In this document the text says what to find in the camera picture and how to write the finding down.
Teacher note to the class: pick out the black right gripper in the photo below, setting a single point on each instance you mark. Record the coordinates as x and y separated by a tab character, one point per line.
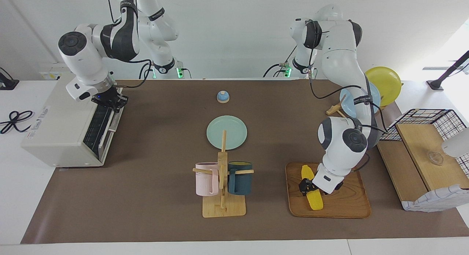
106	97

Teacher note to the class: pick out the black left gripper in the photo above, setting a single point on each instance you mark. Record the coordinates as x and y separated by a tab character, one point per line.
339	186

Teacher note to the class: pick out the yellow corn cob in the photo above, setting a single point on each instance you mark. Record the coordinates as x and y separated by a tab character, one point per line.
315	203

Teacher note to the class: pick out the pale green plate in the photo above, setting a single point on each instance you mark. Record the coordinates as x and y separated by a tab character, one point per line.
234	132

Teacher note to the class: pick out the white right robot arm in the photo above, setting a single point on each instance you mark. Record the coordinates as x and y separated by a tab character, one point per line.
80	64

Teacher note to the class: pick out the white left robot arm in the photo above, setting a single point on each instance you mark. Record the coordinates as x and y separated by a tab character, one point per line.
344	145

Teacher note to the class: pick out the white toaster oven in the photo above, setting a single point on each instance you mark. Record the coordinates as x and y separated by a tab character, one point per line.
55	119

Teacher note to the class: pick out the wooden serving tray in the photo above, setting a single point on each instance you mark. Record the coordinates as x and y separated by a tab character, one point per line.
348	207

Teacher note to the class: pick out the dark blue mug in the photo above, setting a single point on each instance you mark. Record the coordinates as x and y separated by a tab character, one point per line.
242	181

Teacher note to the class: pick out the wooden plate rack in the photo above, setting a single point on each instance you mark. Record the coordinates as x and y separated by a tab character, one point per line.
334	109

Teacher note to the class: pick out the wooden mug tree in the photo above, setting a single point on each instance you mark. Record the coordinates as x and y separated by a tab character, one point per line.
223	211

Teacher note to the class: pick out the light blue plate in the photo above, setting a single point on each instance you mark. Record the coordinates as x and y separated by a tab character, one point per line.
348	104

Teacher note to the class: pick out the brown table mat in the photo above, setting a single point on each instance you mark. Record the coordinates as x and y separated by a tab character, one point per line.
146	196

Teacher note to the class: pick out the pink mug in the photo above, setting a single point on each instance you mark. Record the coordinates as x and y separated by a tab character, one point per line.
205	180

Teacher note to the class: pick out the small blue call bell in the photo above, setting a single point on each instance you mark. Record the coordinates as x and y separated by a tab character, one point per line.
223	97

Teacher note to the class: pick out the black clamp base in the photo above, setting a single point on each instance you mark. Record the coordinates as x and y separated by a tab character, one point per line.
8	85

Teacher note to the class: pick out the small clear glass cup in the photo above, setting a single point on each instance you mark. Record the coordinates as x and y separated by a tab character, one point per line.
435	158

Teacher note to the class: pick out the yellow plate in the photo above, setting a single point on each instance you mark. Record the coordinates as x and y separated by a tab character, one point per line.
384	82

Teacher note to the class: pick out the blurry white object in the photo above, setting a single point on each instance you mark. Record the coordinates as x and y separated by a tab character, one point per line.
458	145

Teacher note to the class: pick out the white wall box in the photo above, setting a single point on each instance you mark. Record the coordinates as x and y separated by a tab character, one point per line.
49	76

